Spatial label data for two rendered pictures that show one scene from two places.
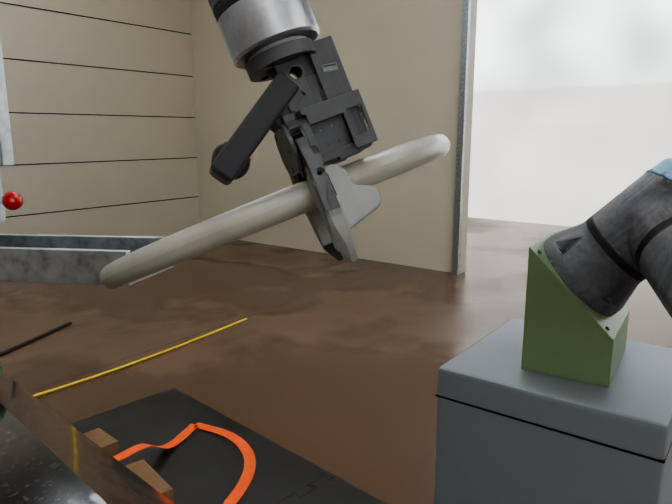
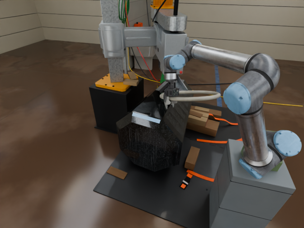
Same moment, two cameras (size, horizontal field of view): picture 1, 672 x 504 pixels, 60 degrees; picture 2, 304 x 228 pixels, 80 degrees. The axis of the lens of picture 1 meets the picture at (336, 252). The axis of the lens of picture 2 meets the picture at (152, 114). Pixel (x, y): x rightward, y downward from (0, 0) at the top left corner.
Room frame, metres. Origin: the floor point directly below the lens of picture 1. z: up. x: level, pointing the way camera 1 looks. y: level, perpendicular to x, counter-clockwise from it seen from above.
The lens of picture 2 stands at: (0.00, -1.02, 1.93)
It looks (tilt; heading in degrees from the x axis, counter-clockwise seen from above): 35 degrees down; 67
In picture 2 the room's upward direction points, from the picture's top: 1 degrees clockwise
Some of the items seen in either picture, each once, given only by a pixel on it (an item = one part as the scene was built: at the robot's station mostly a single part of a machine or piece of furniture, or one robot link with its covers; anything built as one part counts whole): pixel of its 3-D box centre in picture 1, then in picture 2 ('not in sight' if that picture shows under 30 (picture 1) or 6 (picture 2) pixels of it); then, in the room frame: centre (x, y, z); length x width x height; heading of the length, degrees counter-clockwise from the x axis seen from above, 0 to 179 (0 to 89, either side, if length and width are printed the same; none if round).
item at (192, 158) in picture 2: not in sight; (192, 158); (1.14, 0.27, 0.07); 0.30 x 0.12 x 0.12; 43
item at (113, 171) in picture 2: not in sight; (116, 172); (0.16, 0.45, 0.02); 0.25 x 0.10 x 0.01; 133
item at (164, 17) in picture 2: not in sight; (167, 18); (1.05, 1.05, 1.63); 0.96 x 0.25 x 0.17; 75
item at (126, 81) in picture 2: not in sight; (130, 82); (0.64, 1.28, 0.81); 0.20 x 0.10 x 0.05; 145
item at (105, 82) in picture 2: not in sight; (117, 80); (0.49, 1.49, 0.76); 0.49 x 0.49 x 0.05; 47
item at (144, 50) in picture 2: not in sight; (147, 48); (1.98, 4.03, 0.43); 1.30 x 0.62 x 0.86; 53
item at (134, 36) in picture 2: not in sight; (128, 37); (0.69, 1.45, 1.37); 0.74 x 0.34 x 0.25; 168
